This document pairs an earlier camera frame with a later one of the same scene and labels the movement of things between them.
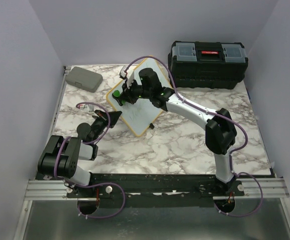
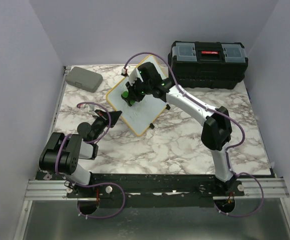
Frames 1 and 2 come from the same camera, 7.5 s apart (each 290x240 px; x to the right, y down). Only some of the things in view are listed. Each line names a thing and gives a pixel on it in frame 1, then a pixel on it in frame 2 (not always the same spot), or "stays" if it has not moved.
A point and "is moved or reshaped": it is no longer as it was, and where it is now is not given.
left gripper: x=103 y=116 stays
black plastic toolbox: x=207 y=65 stays
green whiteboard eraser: x=116 y=95 is moved or reshaped
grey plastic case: x=83 y=79 stays
